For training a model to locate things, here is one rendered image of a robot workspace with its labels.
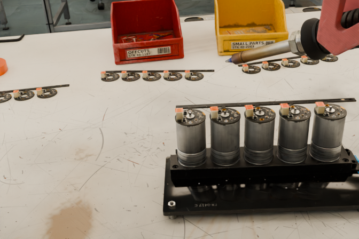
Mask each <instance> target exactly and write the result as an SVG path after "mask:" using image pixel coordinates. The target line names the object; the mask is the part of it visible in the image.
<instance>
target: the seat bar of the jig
mask: <svg viewBox="0 0 359 239"><path fill-rule="evenodd" d="M175 151H176V155H170V178H171V179H195V178H224V177H252V176H280V175H295V174H323V173H350V172H351V169H352V161H351V159H350V157H349V156H348V154H347V152H346V150H345V149H344V147H343V145H341V152H340V158H339V159H338V160H337V161H334V162H321V161H318V160H316V159H314V158H312V157H311V155H310V154H309V151H310V144H308V146H307V155H306V159H305V160H304V161H303V162H301V163H296V164H292V163H286V162H283V161H281V160H280V159H279V158H278V157H277V156H276V154H277V145H274V150H273V159H272V161H271V162H270V163H268V164H264V165H255V164H251V163H249V162H247V161H246V160H245V159H244V147H240V160H239V162H238V163H236V164H234V165H231V166H220V165H217V164H215V163H213V162H212V161H211V157H210V148H206V152H207V161H206V163H205V164H203V165H201V166H198V167H195V168H189V167H185V166H182V165H181V164H179V162H178V153H177V149H176V150H175Z"/></svg>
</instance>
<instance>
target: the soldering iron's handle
mask: <svg viewBox="0 0 359 239"><path fill-rule="evenodd" d="M357 23H359V8H357V9H353V10H350V11H347V12H343V14H342V18H341V26H342V27H343V28H345V29H348V28H350V27H352V26H353V25H355V24H357ZM318 26H319V19H318V18H311V19H308V20H306V21H305V22H304V23H303V24H302V27H301V32H300V38H301V44H302V47H303V49H304V51H305V53H306V55H307V56H308V57H309V58H311V59H313V60H320V59H324V58H325V57H326V56H327V55H328V54H331V53H330V52H329V51H328V50H327V49H326V48H325V47H324V46H322V45H321V44H320V43H319V42H318V41H317V33H318ZM357 48H359V45H358V46H356V47H354V48H352V49H357ZM352 49H350V50H352Z"/></svg>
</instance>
